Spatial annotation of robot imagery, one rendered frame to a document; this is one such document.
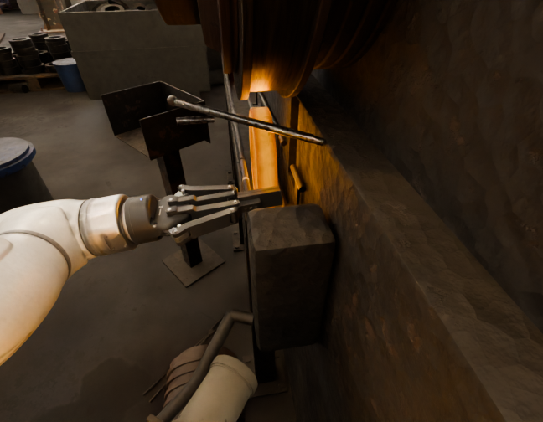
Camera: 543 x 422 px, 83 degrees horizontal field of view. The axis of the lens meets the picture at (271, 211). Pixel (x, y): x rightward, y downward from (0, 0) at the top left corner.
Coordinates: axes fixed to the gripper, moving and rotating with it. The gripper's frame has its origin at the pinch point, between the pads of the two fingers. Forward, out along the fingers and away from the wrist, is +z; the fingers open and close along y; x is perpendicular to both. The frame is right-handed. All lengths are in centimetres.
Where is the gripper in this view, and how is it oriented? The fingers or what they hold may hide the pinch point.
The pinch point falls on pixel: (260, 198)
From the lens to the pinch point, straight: 49.8
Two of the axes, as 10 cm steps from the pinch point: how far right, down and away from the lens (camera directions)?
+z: 9.8, -1.8, 0.7
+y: 1.6, 6.3, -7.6
